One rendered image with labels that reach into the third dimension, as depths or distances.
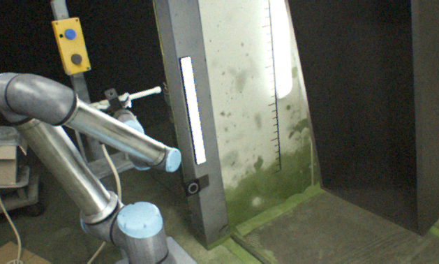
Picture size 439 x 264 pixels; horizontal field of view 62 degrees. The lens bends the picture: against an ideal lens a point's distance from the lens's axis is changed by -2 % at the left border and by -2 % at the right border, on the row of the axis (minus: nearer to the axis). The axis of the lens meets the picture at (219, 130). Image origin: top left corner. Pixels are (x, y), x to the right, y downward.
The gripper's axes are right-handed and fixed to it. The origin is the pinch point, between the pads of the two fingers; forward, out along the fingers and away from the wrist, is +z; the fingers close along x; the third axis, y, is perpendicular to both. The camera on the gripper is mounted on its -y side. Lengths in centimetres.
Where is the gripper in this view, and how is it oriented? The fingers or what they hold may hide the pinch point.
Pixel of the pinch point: (112, 98)
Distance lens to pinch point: 177.2
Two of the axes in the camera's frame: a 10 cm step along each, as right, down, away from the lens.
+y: 2.4, 8.1, 5.4
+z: -4.3, -4.1, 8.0
